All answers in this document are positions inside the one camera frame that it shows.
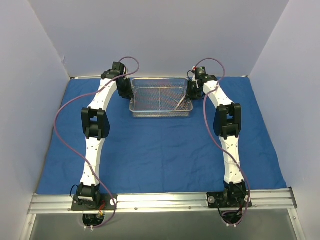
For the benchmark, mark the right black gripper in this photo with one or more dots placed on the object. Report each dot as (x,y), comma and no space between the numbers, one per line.
(192,90)

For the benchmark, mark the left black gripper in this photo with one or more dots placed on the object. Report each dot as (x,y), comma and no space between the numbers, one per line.
(126,89)

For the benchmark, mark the wire mesh instrument tray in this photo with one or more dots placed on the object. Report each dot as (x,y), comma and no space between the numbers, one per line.
(153,97)

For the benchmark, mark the blue surgical wrap cloth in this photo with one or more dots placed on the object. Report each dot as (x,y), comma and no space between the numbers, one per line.
(159,155)

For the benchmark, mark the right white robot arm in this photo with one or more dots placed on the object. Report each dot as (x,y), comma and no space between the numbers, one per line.
(227,125)

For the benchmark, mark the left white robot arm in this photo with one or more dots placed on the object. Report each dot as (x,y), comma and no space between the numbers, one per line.
(96,128)

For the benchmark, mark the steel surgical instruments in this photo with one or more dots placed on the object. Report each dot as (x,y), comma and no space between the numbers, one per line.
(180,98)

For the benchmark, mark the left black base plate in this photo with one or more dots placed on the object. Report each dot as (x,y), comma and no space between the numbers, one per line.
(102,202)

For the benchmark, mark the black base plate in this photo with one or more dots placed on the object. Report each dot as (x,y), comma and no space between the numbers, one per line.
(226,200)
(102,202)

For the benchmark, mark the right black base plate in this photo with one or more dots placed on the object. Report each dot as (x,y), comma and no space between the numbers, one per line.
(226,200)

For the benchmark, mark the aluminium front rail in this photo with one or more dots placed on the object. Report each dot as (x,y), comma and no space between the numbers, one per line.
(163,202)

